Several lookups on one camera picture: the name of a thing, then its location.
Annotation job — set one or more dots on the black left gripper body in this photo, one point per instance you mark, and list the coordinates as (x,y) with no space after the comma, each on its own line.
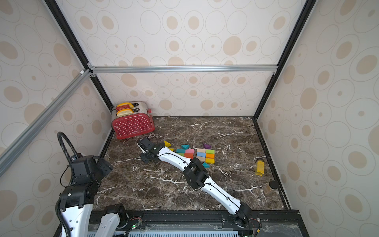
(104,166)

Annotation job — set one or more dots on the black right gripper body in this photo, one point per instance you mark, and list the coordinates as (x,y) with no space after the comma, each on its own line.
(146,146)

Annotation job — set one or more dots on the teal rectangular block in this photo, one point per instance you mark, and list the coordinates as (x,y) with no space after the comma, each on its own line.
(180,151)

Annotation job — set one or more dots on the orange-red rectangular block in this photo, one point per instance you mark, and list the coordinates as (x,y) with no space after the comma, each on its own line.
(189,155)

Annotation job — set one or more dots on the light blue rectangular block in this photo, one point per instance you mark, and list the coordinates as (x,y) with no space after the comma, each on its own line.
(199,154)

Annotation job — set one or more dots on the purple triangular block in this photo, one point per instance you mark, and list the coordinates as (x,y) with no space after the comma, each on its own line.
(207,146)

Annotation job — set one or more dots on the orange rectangular block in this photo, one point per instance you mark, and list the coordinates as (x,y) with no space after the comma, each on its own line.
(210,156)

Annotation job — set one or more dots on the green rectangular block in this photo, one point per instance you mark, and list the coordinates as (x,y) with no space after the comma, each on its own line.
(209,151)

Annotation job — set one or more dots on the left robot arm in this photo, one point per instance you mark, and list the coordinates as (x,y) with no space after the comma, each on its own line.
(75,203)

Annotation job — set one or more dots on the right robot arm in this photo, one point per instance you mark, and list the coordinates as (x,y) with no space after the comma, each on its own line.
(197,178)

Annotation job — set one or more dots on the red polka dot toy toaster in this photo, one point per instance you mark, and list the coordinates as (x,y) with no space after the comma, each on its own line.
(139,123)

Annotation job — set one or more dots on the toy bread slice front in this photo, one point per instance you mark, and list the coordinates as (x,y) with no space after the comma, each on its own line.
(124,112)

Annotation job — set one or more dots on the toy bread slice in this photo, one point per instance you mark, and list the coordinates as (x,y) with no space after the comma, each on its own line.
(124,112)
(126,105)

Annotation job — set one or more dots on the toy bread slice rear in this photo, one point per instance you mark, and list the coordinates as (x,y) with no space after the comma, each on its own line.
(126,105)

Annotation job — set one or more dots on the yellow toy bottle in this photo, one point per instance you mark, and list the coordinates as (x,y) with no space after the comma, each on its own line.
(260,167)

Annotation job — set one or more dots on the black lid wooden jar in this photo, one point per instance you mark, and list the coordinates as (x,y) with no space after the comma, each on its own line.
(270,187)

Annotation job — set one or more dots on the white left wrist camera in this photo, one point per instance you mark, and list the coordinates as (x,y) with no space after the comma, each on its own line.
(83,170)

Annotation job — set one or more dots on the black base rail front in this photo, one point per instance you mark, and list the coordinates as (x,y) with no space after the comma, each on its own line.
(114,221)

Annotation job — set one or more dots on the silver aluminium rail back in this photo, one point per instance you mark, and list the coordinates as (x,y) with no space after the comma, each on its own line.
(184,69)

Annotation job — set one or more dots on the silver aluminium rail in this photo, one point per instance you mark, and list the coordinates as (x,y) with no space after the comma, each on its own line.
(27,136)
(184,69)

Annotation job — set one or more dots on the silver aluminium rail left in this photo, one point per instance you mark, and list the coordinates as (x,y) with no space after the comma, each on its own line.
(27,136)

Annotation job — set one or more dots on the black corner frame post left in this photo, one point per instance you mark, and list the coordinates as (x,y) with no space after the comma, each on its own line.
(64,26)

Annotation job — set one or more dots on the black corner frame post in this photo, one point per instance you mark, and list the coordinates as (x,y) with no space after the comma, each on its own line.
(298,28)
(64,26)

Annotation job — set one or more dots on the black corner frame post right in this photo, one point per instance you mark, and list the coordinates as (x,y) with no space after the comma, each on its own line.
(298,28)

